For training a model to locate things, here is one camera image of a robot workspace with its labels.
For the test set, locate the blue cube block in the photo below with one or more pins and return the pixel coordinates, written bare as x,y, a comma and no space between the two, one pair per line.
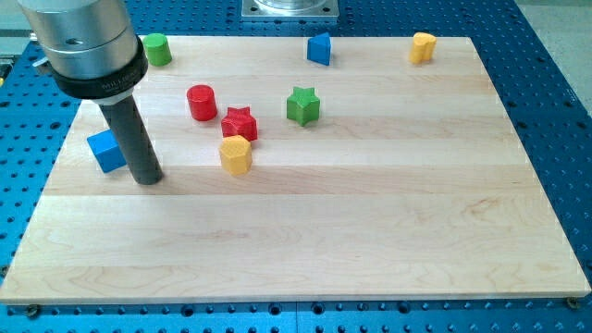
106,151

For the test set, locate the light wooden board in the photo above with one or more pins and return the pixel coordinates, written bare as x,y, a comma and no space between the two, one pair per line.
412,185

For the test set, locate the green star block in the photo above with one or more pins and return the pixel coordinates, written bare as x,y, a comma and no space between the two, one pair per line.
303,105

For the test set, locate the yellow hexagon block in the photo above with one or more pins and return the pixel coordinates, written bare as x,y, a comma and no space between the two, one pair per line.
236,155

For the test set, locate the red star block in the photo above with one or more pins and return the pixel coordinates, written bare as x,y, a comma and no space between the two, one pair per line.
239,121

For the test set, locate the red cylinder block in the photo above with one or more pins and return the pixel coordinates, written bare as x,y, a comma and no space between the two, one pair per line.
202,102

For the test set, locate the blue triangle block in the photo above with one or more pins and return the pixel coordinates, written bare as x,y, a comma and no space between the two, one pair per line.
319,49

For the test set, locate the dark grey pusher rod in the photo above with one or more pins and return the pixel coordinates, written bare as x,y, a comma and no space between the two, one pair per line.
125,121

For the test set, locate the yellow heart block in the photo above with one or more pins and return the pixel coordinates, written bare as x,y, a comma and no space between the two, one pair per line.
423,47

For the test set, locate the green cylinder block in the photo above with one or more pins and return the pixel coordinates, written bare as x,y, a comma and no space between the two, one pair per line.
157,49

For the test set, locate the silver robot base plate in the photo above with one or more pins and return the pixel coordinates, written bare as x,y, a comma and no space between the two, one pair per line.
289,9

